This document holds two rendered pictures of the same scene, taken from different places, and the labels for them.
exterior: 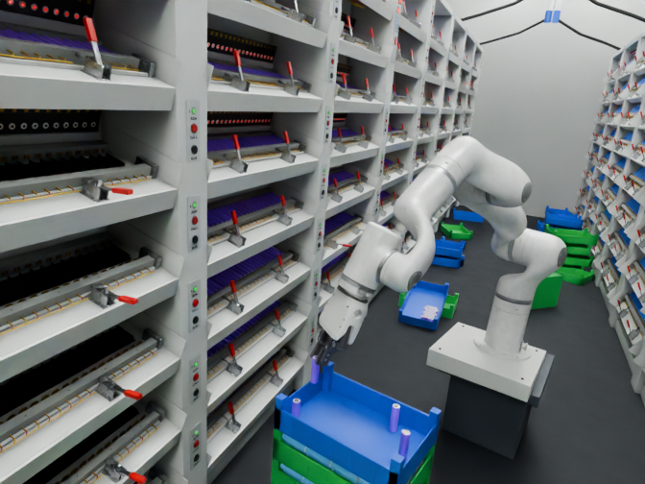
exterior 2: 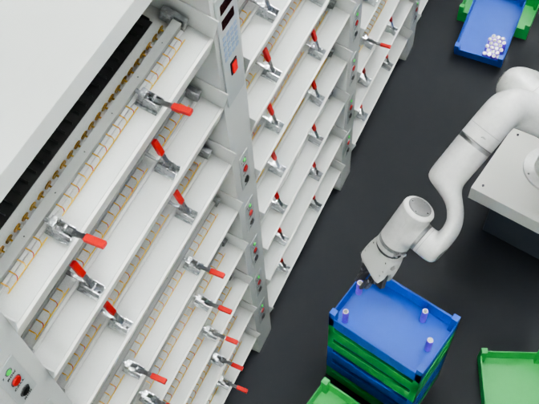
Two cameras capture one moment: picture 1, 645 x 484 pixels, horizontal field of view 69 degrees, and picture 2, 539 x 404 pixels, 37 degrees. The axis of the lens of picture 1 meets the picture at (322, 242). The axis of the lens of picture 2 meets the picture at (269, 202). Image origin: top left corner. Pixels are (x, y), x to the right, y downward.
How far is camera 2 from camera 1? 1.43 m
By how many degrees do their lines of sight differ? 41
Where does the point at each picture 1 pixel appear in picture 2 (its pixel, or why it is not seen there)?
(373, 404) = (408, 296)
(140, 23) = not seen: hidden behind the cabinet
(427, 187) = (460, 167)
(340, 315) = (379, 267)
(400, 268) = (429, 252)
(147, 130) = not seen: hidden behind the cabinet
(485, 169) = (526, 123)
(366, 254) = (401, 233)
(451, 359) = (492, 200)
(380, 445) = (411, 337)
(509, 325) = not seen: outside the picture
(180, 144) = (237, 187)
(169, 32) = (222, 135)
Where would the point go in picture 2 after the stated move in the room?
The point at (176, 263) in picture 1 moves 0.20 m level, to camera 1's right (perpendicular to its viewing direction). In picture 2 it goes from (241, 244) to (319, 245)
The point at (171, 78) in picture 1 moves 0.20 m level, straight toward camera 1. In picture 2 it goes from (227, 159) to (250, 236)
